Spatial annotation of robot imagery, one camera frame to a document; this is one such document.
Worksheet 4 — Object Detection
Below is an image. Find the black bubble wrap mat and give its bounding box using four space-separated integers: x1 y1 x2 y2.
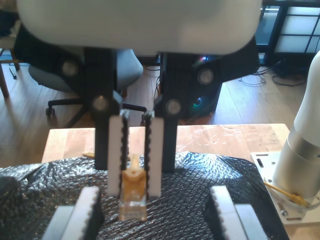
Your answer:
0 149 277 240

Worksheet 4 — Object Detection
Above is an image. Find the black computer tower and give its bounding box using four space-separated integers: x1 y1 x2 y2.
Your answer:
159 53 223 119

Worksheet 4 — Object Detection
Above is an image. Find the grey office chair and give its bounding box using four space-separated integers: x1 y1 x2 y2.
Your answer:
27 47 148 129

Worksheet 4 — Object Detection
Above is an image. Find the small black rod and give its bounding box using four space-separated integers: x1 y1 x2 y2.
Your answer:
8 66 19 81

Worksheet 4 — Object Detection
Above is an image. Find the wooden chair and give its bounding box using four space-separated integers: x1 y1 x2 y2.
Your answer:
0 47 21 99

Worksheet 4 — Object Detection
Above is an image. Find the black framed paper screen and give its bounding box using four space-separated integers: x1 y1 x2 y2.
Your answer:
259 0 320 67

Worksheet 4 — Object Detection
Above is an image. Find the black floor cable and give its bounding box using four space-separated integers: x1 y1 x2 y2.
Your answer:
271 58 310 87

